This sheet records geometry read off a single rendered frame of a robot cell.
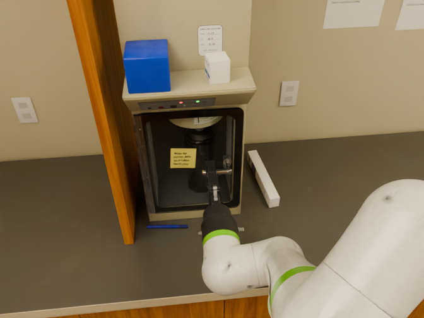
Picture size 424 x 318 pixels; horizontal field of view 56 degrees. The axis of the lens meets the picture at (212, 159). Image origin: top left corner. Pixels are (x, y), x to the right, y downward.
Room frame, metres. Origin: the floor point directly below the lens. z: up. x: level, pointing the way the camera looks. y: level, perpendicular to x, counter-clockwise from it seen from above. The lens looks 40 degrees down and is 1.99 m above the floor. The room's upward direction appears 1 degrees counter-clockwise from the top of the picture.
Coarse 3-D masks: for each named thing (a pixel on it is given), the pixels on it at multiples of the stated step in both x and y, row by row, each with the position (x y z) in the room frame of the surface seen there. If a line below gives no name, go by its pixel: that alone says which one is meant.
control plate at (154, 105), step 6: (144, 102) 0.83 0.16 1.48; (150, 102) 0.83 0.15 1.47; (156, 102) 0.84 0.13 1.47; (162, 102) 0.84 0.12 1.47; (168, 102) 0.85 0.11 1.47; (174, 102) 0.85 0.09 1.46; (186, 102) 0.86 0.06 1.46; (192, 102) 0.86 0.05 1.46; (198, 102) 0.87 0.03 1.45; (204, 102) 0.87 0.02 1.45; (210, 102) 0.88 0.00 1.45; (144, 108) 0.87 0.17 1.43; (156, 108) 0.88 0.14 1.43; (168, 108) 0.89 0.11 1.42; (174, 108) 0.89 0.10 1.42
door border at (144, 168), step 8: (136, 120) 0.91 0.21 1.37; (136, 128) 0.91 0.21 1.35; (136, 144) 0.90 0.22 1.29; (144, 144) 0.91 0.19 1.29; (144, 152) 0.91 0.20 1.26; (144, 160) 0.91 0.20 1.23; (144, 168) 0.91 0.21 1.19; (144, 176) 0.91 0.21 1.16; (144, 184) 0.90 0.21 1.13; (144, 192) 0.90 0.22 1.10; (152, 200) 0.91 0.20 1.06; (152, 208) 0.91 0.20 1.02
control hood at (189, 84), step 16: (176, 80) 0.88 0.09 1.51; (192, 80) 0.88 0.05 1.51; (240, 80) 0.87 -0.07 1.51; (128, 96) 0.81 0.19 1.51; (144, 96) 0.81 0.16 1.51; (160, 96) 0.81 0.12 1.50; (176, 96) 0.82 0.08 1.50; (192, 96) 0.82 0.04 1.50; (208, 96) 0.83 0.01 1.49; (224, 96) 0.84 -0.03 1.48; (240, 96) 0.85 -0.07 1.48
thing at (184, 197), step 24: (144, 120) 0.91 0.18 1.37; (168, 120) 0.92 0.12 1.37; (192, 120) 0.92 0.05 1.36; (216, 120) 0.93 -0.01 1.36; (240, 120) 0.93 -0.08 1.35; (168, 144) 0.91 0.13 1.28; (192, 144) 0.92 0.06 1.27; (216, 144) 0.93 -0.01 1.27; (240, 144) 0.93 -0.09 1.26; (168, 168) 0.91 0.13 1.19; (192, 168) 0.92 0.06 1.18; (240, 168) 0.93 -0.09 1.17; (168, 192) 0.91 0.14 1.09; (192, 192) 0.92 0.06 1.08
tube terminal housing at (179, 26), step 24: (120, 0) 0.92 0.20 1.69; (144, 0) 0.92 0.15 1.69; (168, 0) 0.93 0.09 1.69; (192, 0) 0.94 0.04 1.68; (216, 0) 0.94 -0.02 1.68; (240, 0) 0.95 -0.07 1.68; (120, 24) 0.92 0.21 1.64; (144, 24) 0.92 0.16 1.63; (168, 24) 0.93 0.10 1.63; (192, 24) 0.94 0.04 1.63; (216, 24) 0.94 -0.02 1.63; (240, 24) 0.95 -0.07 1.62; (168, 48) 0.93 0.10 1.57; (192, 48) 0.93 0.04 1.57; (240, 48) 0.95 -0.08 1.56; (240, 192) 0.95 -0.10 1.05; (168, 216) 0.92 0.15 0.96; (192, 216) 0.93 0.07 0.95
